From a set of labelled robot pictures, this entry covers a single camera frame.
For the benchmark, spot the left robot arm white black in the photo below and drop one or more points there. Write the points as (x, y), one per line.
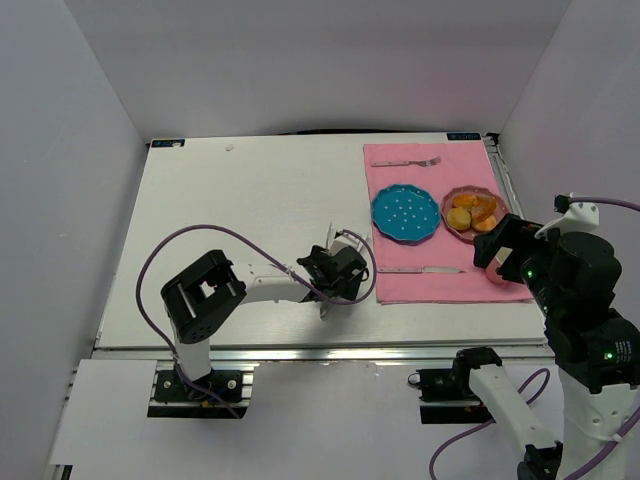
(203, 296)

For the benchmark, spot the blue label right corner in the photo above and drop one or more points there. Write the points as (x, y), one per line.
(463, 136)

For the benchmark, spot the pink plate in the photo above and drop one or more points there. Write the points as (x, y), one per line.
(469, 235)

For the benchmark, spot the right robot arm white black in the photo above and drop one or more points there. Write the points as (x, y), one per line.
(571, 276)

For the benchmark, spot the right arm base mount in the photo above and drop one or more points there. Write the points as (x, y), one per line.
(438, 386)

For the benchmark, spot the blue dotted plate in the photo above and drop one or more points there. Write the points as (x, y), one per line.
(405, 213)

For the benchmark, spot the knife with pale handle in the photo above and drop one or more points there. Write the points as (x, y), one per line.
(420, 270)

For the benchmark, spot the glazed orange bread right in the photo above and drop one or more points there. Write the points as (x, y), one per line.
(483, 208)

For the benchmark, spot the blue label corner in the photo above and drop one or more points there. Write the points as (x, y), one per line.
(463, 136)
(167, 143)

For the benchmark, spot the pink mug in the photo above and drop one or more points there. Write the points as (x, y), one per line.
(503, 269)

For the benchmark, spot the orange bread top left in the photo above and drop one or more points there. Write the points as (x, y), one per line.
(465, 201)

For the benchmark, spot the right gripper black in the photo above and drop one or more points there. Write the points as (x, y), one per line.
(493, 245)

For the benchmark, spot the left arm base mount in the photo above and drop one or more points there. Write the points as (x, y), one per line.
(224, 384)

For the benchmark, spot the orange bread bottom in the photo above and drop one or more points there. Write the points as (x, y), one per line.
(485, 225)

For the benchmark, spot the round bread bun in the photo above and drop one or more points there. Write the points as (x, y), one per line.
(459, 219)

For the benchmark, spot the blue label left corner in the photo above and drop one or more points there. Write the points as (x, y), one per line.
(167, 143)

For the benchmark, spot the fork with pale handle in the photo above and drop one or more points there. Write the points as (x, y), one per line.
(404, 163)

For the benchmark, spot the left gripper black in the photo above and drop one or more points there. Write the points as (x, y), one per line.
(326, 272)

